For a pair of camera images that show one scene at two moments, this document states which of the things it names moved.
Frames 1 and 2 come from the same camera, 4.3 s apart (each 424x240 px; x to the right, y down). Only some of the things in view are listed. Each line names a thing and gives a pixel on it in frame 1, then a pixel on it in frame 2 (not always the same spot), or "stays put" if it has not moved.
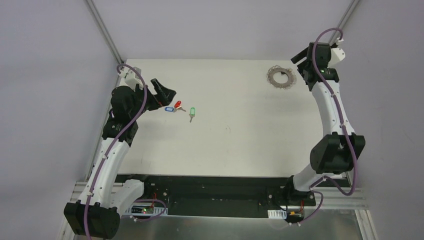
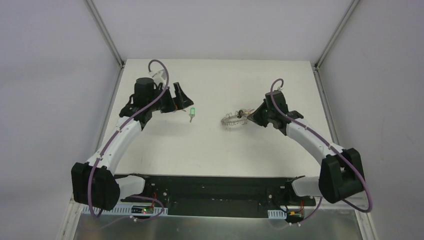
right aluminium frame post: [337, 34] stays put
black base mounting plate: [214, 196] stays put
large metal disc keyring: [290, 81] to [240, 117]
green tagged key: [192, 113] stays put
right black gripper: [305, 62] to [262, 113]
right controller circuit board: [294, 217] stays put
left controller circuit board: [142, 209] stays put
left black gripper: [154, 98] to [173, 100]
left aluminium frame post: [103, 28] stays put
